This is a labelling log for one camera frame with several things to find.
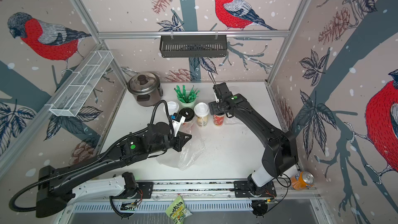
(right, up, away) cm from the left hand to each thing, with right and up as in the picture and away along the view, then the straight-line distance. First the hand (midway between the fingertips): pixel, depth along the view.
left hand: (194, 135), depth 67 cm
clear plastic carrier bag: (-1, -6, +1) cm, 6 cm away
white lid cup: (+3, +10, +16) cm, 19 cm away
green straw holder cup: (-3, +12, +23) cm, 26 cm away
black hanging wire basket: (-3, +52, +37) cm, 64 cm away
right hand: (+13, +13, +19) cm, 26 cm away
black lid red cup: (-3, +8, +14) cm, 16 cm away
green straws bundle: (-5, +16, +19) cm, 25 cm away
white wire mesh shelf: (-60, +16, +6) cm, 63 cm away
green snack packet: (-8, -34, +1) cm, 35 cm away
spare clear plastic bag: (+24, +1, +32) cm, 40 cm away
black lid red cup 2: (+13, +4, +20) cm, 25 cm away
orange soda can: (+48, -19, -2) cm, 51 cm away
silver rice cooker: (-32, +22, +27) cm, 47 cm away
